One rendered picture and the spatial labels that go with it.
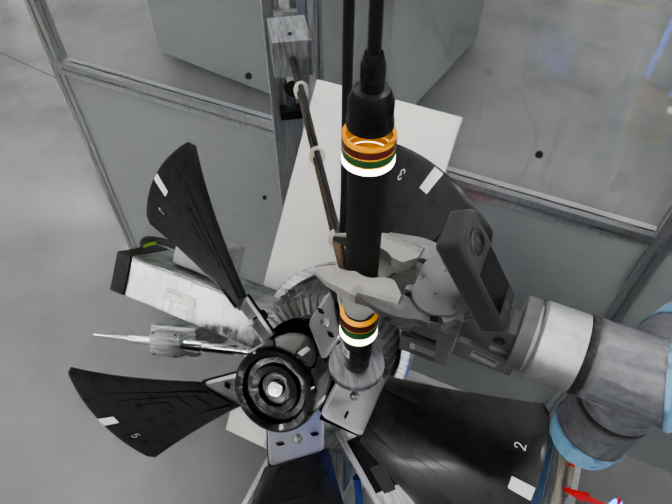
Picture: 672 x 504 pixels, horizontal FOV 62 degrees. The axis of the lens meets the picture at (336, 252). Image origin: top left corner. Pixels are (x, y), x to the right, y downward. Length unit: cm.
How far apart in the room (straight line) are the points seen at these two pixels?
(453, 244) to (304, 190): 58
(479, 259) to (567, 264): 102
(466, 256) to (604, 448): 26
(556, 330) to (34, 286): 240
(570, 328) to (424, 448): 33
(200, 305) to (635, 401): 69
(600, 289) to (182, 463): 142
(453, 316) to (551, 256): 98
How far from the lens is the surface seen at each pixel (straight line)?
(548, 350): 53
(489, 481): 81
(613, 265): 148
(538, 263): 152
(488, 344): 57
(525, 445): 83
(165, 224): 92
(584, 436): 63
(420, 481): 79
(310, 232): 101
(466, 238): 47
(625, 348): 54
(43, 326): 256
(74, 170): 318
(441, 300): 53
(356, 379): 71
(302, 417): 77
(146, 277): 105
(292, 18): 112
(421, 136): 96
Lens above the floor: 191
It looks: 50 degrees down
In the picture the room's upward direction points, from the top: straight up
